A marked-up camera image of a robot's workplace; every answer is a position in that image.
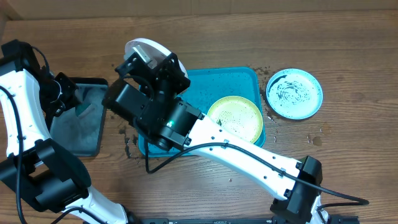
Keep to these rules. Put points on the teal grey sponge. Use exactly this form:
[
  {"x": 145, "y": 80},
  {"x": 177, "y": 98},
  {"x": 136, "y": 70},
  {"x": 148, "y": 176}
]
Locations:
[{"x": 82, "y": 110}]

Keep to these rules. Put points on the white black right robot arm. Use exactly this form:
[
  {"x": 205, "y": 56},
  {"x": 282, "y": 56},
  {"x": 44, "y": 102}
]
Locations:
[{"x": 148, "y": 98}]

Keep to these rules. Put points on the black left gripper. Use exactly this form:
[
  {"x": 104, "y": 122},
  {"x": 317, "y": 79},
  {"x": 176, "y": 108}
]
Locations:
[{"x": 71, "y": 99}]

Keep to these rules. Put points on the light blue speckled plate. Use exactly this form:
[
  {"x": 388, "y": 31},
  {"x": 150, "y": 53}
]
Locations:
[{"x": 294, "y": 94}]

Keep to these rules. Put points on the black rectangular water bin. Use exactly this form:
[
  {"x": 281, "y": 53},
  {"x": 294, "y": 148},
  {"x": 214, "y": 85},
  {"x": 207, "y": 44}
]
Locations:
[{"x": 82, "y": 137}]

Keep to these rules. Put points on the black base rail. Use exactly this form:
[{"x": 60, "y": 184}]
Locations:
[{"x": 233, "y": 221}]

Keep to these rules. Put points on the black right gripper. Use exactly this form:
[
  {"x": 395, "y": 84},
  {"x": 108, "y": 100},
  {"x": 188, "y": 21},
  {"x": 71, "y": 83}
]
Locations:
[{"x": 170, "y": 69}]

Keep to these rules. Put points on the yellow green speckled plate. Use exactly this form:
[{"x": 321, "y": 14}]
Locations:
[{"x": 239, "y": 116}]

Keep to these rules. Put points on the white speckled plate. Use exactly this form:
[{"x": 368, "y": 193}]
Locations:
[{"x": 158, "y": 52}]

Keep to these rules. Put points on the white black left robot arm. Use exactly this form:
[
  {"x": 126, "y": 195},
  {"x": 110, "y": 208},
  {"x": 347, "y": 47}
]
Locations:
[{"x": 41, "y": 172}]

